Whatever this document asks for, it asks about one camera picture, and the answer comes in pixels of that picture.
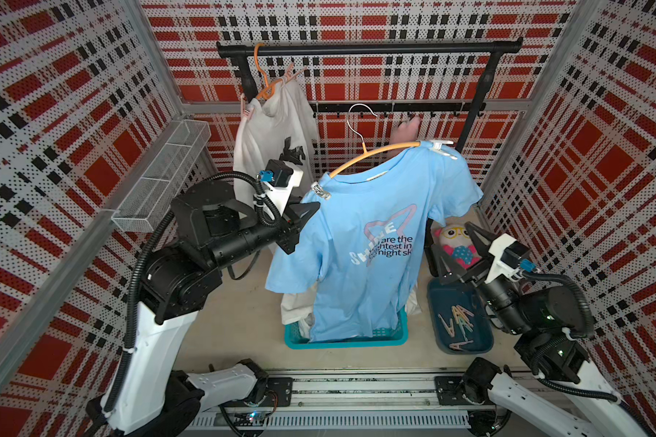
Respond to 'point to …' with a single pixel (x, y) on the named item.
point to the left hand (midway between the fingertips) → (318, 205)
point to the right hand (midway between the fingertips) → (444, 238)
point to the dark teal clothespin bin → (460, 317)
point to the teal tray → (395, 336)
